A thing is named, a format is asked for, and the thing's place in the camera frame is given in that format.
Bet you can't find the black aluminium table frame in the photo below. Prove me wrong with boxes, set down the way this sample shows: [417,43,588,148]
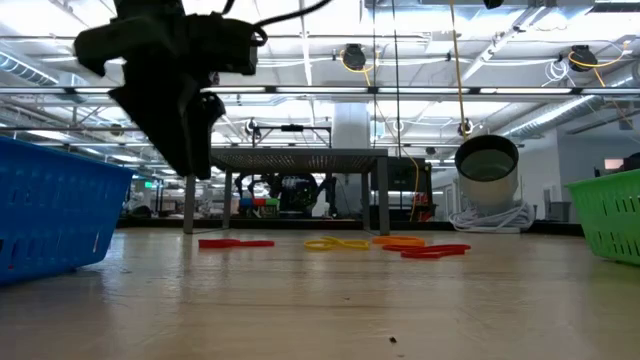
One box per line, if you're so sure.
[117,218,586,232]

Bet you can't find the grey waste bin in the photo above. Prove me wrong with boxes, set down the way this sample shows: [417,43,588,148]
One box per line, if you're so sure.
[548,201,569,224]

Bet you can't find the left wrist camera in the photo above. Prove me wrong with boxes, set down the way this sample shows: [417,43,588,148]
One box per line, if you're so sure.
[199,13,261,76]

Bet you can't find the black hanging cable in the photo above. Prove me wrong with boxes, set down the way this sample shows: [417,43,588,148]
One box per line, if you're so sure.
[391,0,403,224]

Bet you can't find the red rubber band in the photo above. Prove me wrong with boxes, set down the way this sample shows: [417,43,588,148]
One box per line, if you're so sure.
[382,243,472,260]
[198,238,275,250]

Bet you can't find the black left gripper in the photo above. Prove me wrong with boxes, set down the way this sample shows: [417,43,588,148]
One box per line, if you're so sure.
[74,14,226,180]

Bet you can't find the grey perforated metal shelf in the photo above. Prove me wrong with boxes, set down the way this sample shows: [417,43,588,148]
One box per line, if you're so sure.
[182,147,391,236]

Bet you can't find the black ceiling cable reel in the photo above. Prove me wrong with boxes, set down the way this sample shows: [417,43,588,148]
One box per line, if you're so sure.
[341,43,368,73]
[568,44,599,74]

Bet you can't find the long overhead light bar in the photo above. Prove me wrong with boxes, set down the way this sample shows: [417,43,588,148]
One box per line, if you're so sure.
[0,85,640,97]

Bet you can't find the silver ventilation duct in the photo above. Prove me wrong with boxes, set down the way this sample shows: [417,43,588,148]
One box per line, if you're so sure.
[502,93,640,141]

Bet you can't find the blue plastic basket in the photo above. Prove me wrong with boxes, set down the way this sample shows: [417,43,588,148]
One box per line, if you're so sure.
[0,135,135,287]

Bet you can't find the green plastic basket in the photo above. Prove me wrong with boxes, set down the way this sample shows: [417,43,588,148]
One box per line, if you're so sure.
[564,168,640,266]

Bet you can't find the black camera rig frame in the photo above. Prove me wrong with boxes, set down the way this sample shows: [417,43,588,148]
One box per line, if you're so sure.
[252,123,332,147]

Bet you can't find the orange rubber band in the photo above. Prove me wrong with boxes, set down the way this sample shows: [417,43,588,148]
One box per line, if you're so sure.
[372,235,426,247]

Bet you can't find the white coiled cable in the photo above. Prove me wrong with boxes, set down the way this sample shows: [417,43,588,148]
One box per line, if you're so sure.
[448,202,536,234]

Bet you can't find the yellow rubber band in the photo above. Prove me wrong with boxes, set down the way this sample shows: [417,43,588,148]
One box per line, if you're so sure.
[303,236,371,252]

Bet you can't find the yellow hanging cable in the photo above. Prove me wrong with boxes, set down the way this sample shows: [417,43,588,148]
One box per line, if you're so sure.
[447,0,469,142]

